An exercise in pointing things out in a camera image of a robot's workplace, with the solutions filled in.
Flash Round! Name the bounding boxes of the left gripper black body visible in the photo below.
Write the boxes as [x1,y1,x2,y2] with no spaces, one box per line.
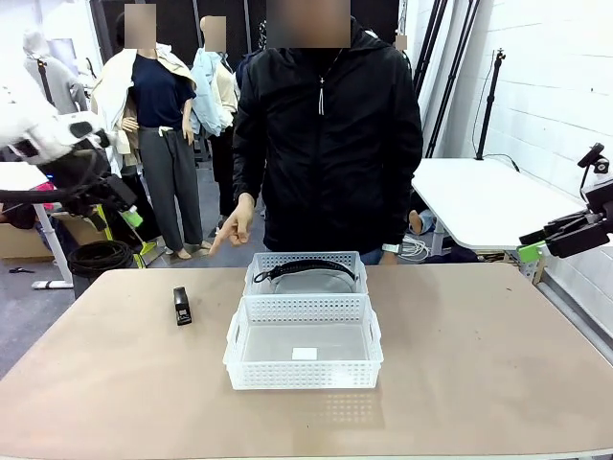
[38,147,139,218]

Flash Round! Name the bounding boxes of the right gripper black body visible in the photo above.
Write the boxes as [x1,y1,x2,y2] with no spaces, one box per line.
[545,209,613,261]

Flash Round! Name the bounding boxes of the grey pouch black zipper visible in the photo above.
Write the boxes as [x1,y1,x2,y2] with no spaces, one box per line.
[252,258,359,295]

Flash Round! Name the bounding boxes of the person left forearm black sleeve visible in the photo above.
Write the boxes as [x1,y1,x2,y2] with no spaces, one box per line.
[381,152,425,248]

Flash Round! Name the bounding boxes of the person right forearm black sleeve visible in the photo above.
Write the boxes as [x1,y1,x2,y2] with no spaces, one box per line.
[231,124,270,203]

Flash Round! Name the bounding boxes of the person right hand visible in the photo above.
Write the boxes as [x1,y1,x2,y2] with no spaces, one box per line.
[207,192,257,256]

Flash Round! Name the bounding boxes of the green broom dustpan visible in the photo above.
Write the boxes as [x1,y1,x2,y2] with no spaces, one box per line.
[97,204,160,268]

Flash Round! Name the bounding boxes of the white desk with leg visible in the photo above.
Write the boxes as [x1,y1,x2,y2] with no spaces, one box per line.
[0,160,75,291]

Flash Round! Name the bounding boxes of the white side table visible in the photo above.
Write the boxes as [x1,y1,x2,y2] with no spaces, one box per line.
[410,157,588,257]

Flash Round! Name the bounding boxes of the mannequin navy shirt grey trousers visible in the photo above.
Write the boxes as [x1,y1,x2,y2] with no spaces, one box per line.
[90,4,215,261]

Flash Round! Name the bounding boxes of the cardboard box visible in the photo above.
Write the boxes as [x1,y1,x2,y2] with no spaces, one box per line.
[0,214,55,261]

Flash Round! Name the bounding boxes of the black stapler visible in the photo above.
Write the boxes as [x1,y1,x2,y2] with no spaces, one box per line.
[172,286,193,328]

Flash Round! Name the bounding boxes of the grey hoodie on stand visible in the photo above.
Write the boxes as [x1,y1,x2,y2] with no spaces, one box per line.
[20,27,91,117]

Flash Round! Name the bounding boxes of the white perforated plastic basket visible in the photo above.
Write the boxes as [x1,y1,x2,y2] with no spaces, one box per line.
[221,293,385,392]
[241,250,370,299]

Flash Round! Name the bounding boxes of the mannequin light blue jacket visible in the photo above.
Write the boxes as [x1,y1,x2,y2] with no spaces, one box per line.
[189,15,241,232]

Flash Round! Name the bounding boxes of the black light stand poles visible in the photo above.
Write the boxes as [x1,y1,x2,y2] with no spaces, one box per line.
[412,0,482,160]

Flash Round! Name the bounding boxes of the person torso black jacket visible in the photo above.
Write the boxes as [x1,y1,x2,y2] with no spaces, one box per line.
[231,17,425,256]

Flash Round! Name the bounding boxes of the black cable coil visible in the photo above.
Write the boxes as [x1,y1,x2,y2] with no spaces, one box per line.
[66,240,139,280]

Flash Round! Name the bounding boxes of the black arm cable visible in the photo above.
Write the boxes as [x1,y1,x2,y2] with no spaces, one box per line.
[0,143,114,208]

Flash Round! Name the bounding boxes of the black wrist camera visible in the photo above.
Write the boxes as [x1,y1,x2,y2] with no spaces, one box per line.
[576,142,612,176]

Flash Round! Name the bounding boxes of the white coiled cable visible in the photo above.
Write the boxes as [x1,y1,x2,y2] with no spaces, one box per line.
[399,234,434,263]

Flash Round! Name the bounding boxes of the black camera tripod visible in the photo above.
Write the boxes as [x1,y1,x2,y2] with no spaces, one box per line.
[472,47,521,173]

